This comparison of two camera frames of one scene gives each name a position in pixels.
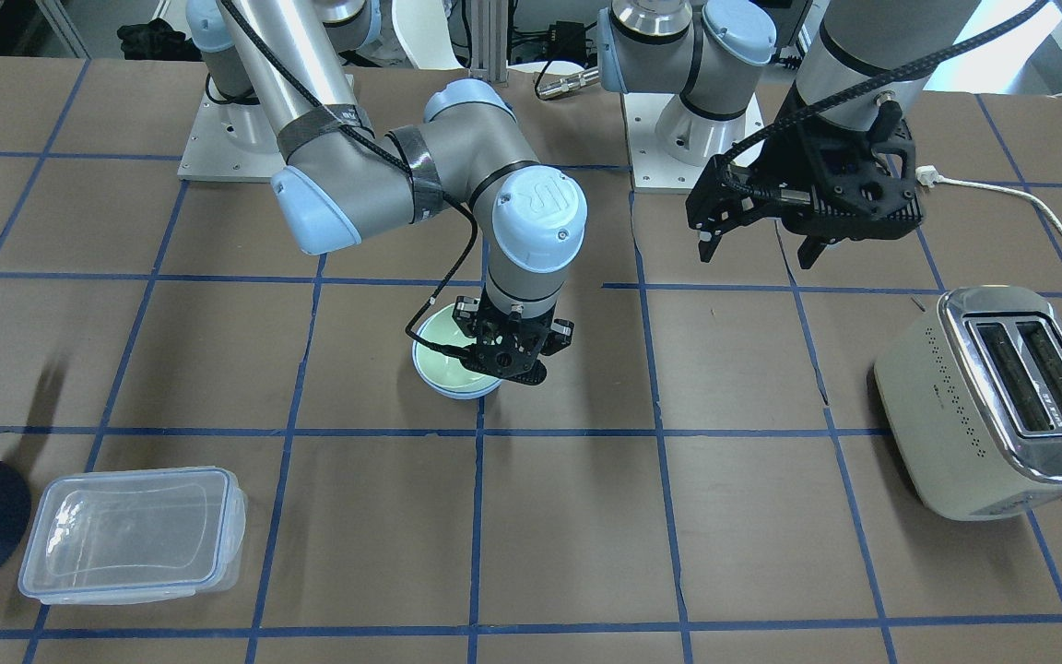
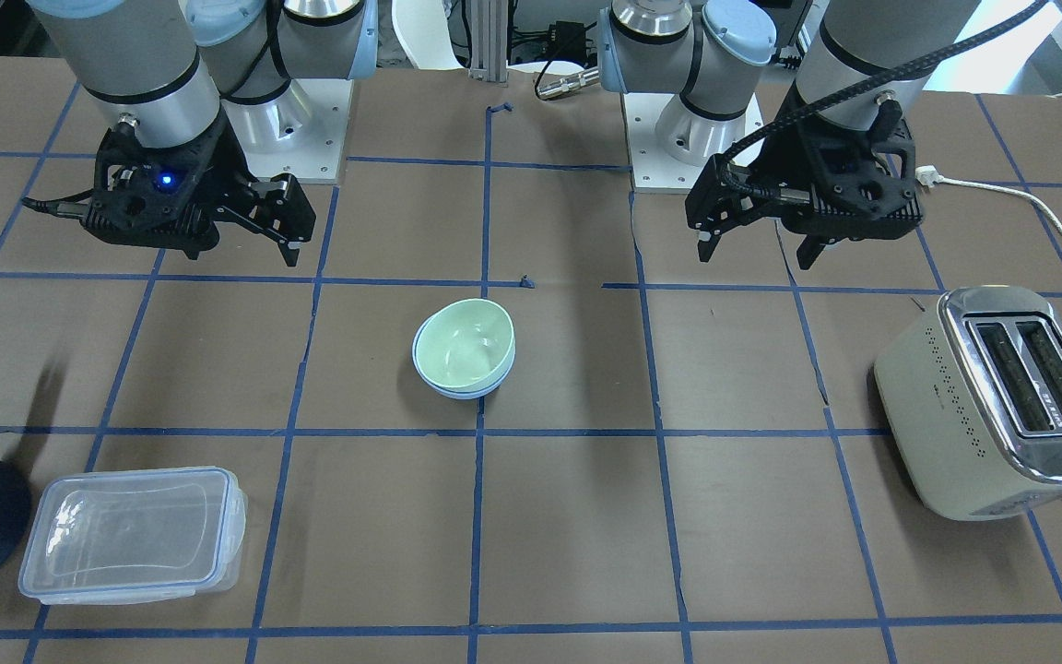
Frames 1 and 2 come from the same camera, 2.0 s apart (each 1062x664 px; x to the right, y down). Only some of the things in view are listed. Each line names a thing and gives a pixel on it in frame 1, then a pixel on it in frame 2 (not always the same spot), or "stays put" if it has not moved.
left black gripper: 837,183 stays put
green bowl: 442,328 stays put
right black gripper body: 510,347 → 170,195
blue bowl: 456,395 stays put
